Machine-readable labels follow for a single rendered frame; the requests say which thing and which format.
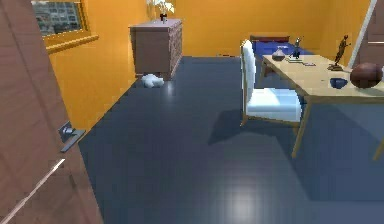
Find white crumpled cloth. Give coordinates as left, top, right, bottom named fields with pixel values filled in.
left=140, top=73, right=165, bottom=89

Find brown chest of drawers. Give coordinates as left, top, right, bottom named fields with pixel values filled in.
left=128, top=18, right=184, bottom=81

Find white cushioned wooden chair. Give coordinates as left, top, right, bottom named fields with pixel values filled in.
left=239, top=39, right=303, bottom=137

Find grey round vase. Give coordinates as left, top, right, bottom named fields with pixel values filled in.
left=271, top=46, right=287, bottom=62

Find bed with blue cover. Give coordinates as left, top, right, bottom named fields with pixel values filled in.
left=249, top=34, right=315, bottom=78

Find white flowers in dark vase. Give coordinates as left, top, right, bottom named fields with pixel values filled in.
left=146, top=0, right=176, bottom=24

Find light wooden table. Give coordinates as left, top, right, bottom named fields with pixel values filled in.
left=259, top=53, right=384, bottom=162

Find blue bowl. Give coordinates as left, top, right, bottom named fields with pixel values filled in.
left=329, top=77, right=349, bottom=90

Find bronze figure statue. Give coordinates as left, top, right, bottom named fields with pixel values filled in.
left=327, top=33, right=352, bottom=72

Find brown wooden room door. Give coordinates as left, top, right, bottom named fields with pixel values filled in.
left=0, top=0, right=105, bottom=224

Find brown ball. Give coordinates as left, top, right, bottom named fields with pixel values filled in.
left=349, top=62, right=384, bottom=90

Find grey door handle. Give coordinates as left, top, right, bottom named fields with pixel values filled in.
left=58, top=121, right=87, bottom=154

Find window with yellow frame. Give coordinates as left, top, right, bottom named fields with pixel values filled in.
left=30, top=0, right=100, bottom=55

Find brown door with white frame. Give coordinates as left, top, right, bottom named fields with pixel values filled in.
left=347, top=0, right=384, bottom=69

